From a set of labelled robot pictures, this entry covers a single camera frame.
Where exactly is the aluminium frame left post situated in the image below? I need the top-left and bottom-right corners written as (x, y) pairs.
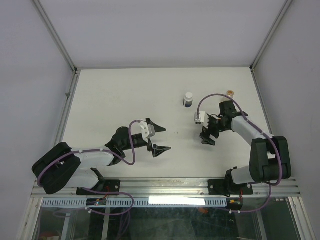
top-left (31, 0), bottom-right (78, 73)

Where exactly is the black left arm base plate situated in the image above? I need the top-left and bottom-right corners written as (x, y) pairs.
top-left (76, 179), bottom-right (121, 196)

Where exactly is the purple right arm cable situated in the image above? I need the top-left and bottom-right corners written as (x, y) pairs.
top-left (197, 93), bottom-right (283, 186)

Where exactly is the aluminium frame post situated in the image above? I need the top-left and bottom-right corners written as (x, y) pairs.
top-left (31, 0), bottom-right (78, 73)
top-left (250, 0), bottom-right (294, 72)

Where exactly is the clear glass pill vial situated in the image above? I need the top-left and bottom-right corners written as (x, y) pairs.
top-left (226, 90), bottom-right (235, 99)

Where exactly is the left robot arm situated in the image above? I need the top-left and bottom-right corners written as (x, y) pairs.
top-left (31, 118), bottom-right (171, 195)

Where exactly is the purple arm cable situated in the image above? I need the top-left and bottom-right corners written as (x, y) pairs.
top-left (197, 93), bottom-right (283, 186)
top-left (37, 119), bottom-right (146, 187)

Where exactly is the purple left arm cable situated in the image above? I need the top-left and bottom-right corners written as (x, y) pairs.
top-left (37, 119), bottom-right (146, 187)

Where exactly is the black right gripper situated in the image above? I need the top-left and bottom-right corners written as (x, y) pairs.
top-left (199, 115), bottom-right (229, 146)

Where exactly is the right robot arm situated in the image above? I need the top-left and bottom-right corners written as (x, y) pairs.
top-left (194, 100), bottom-right (292, 197)

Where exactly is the aluminium mounting rail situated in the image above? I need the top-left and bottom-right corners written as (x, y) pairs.
top-left (31, 177), bottom-right (301, 198)

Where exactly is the grey slotted cable duct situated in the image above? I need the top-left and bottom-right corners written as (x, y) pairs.
top-left (41, 196), bottom-right (227, 209)

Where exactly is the white pill bottle blue label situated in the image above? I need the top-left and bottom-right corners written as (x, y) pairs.
top-left (183, 92), bottom-right (193, 108)

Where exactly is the aluminium frame right post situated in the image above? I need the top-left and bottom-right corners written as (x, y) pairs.
top-left (250, 0), bottom-right (294, 72)

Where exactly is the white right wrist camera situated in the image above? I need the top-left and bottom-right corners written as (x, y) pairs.
top-left (194, 111), bottom-right (210, 128)

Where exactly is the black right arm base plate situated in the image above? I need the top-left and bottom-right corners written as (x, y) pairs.
top-left (207, 179), bottom-right (254, 197)

